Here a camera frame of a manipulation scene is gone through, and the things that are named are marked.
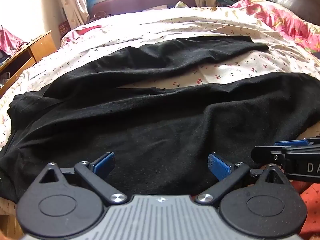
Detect brown handbag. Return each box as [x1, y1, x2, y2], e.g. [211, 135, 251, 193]
[90, 10, 112, 22]

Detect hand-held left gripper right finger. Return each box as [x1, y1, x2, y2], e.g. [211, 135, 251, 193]
[195, 153, 292, 205]

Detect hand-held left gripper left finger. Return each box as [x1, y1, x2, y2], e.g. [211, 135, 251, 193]
[35, 152, 127, 205]

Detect pink floral cloth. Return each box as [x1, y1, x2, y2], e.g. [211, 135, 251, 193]
[0, 26, 25, 55]

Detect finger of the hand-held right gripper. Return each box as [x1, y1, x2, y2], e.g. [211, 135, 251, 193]
[274, 137, 320, 147]
[251, 145, 288, 167]

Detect red dotted cloth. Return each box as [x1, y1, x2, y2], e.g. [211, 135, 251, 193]
[291, 175, 320, 240]

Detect black pants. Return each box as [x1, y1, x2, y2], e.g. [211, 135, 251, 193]
[0, 35, 320, 203]

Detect maroon sofa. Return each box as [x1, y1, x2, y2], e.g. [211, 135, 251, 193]
[89, 0, 198, 18]

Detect cherry print bed sheet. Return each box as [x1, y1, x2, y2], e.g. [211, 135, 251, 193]
[0, 4, 320, 215]

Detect wooden desk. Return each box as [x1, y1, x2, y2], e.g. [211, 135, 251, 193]
[0, 30, 57, 97]

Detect pink floral quilt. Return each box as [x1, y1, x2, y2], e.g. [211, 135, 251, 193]
[61, 0, 320, 54]

